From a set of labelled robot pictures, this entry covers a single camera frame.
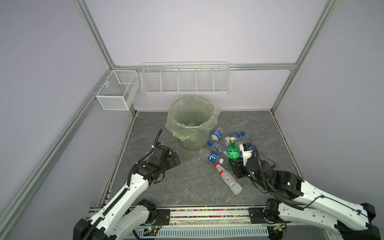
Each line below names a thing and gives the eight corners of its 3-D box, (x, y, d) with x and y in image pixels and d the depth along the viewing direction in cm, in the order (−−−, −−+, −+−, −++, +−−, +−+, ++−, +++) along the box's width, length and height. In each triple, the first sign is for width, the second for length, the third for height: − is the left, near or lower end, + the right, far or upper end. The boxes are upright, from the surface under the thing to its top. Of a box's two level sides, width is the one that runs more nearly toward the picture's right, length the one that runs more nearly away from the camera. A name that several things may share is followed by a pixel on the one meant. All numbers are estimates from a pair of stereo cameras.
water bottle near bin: (210, 139, 106) (211, 135, 102) (217, 132, 110) (218, 127, 106) (216, 143, 104) (216, 138, 100) (223, 135, 108) (224, 131, 104)
